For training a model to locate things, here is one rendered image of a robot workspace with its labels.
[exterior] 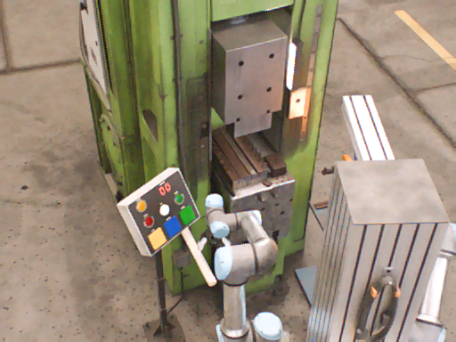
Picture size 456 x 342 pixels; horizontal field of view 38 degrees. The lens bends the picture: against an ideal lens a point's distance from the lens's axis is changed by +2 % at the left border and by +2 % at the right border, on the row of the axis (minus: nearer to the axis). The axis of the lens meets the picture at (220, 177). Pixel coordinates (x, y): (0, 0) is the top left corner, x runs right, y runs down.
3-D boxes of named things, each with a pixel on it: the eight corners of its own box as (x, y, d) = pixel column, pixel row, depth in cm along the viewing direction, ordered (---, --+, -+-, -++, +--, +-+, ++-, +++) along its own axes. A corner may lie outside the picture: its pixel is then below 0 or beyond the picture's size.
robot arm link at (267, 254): (287, 246, 233) (256, 203, 279) (257, 250, 231) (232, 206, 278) (289, 275, 236) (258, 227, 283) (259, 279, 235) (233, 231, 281)
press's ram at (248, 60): (297, 105, 315) (305, 32, 288) (224, 125, 303) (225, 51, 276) (258, 62, 343) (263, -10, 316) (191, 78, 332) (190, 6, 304)
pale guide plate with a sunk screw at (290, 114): (304, 115, 339) (306, 88, 327) (288, 119, 336) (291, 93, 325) (301, 112, 340) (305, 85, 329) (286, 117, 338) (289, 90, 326)
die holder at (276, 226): (289, 236, 372) (296, 180, 342) (230, 256, 361) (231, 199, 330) (248, 175, 410) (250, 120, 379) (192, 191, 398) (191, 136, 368)
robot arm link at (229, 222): (238, 224, 269) (232, 207, 277) (211, 228, 267) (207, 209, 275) (237, 237, 274) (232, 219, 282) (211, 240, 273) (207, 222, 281)
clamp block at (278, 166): (287, 174, 345) (288, 165, 341) (272, 178, 343) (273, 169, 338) (276, 160, 353) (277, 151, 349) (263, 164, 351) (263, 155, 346)
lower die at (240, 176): (266, 180, 341) (267, 168, 336) (232, 190, 336) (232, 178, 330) (233, 134, 370) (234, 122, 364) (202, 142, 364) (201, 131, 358)
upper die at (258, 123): (271, 127, 317) (272, 112, 311) (233, 138, 311) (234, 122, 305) (235, 83, 345) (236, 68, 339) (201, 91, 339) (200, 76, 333)
